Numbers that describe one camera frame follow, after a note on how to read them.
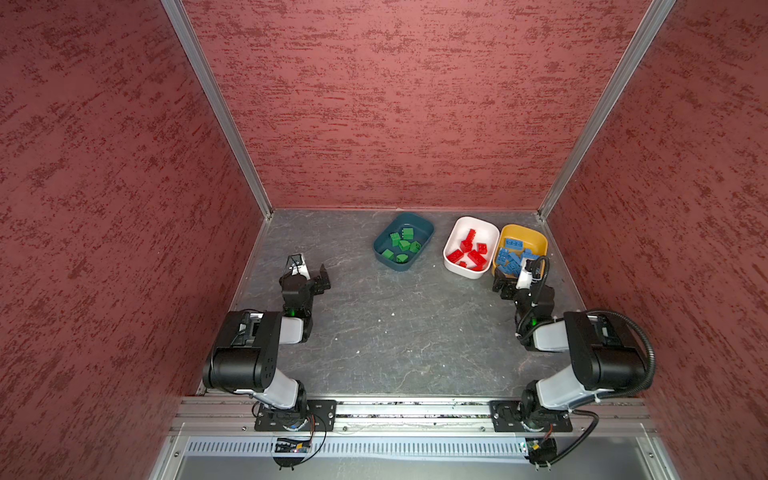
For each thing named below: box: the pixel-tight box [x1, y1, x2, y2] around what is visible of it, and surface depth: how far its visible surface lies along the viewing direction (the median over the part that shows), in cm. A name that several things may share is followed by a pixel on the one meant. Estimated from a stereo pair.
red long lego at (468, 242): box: [460, 228, 476, 249], surface depth 111 cm
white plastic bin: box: [443, 216, 501, 280], surface depth 109 cm
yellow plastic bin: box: [492, 224, 548, 279], surface depth 111 cm
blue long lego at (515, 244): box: [505, 238, 524, 251], surface depth 112 cm
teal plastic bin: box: [373, 212, 435, 272], surface depth 111 cm
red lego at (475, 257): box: [467, 250, 487, 271], surface depth 107 cm
